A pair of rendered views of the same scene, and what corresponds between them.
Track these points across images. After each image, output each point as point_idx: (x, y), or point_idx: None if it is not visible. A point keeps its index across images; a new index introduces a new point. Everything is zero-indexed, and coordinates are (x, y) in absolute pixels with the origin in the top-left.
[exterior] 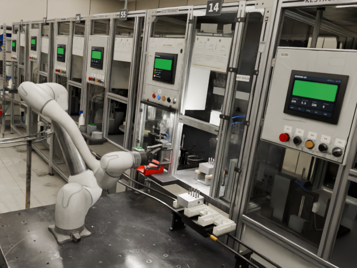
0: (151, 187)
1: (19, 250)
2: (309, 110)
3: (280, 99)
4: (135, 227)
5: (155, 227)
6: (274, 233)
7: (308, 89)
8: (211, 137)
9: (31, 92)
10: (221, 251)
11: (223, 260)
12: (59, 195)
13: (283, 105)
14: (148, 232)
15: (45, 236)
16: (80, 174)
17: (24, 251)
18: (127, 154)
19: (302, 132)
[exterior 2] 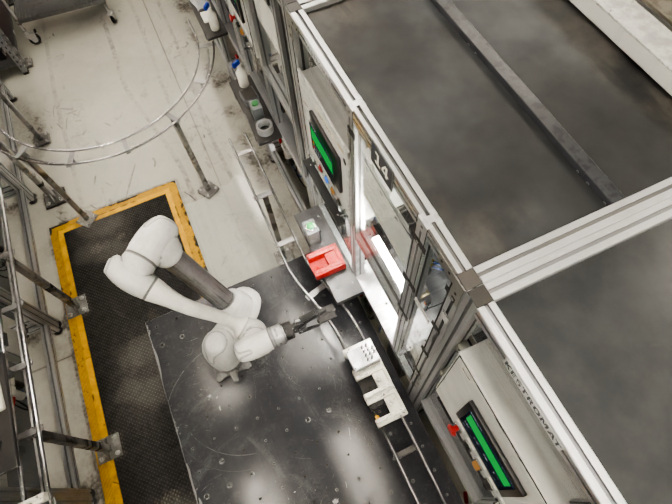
0: (328, 288)
1: (181, 391)
2: (480, 453)
3: (456, 396)
4: (304, 350)
5: (328, 351)
6: (445, 447)
7: (482, 441)
8: None
9: (121, 285)
10: None
11: (394, 424)
12: (203, 352)
13: (459, 405)
14: (318, 361)
15: (205, 366)
16: (225, 311)
17: (185, 394)
18: (264, 344)
19: (473, 448)
